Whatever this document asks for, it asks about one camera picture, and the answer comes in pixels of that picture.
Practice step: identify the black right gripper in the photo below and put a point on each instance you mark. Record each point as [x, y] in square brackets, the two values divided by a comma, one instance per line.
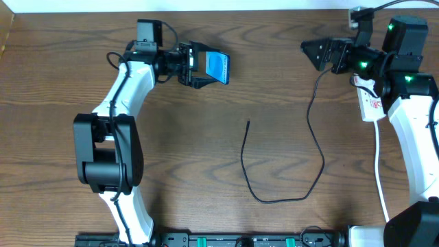
[335, 55]

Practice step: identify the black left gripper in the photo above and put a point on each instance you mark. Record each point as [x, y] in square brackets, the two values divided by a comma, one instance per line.
[187, 64]

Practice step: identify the blue Galaxy smartphone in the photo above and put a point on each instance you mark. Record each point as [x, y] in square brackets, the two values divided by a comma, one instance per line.
[218, 66]

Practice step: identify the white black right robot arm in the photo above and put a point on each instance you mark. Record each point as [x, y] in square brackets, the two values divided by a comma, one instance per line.
[409, 98]

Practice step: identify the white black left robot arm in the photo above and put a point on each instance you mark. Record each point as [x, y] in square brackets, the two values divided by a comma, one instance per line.
[108, 150]

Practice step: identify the white power strip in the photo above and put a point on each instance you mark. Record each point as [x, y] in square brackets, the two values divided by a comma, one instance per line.
[370, 104]

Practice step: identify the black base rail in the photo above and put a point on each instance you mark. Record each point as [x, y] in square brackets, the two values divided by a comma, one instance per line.
[312, 238]

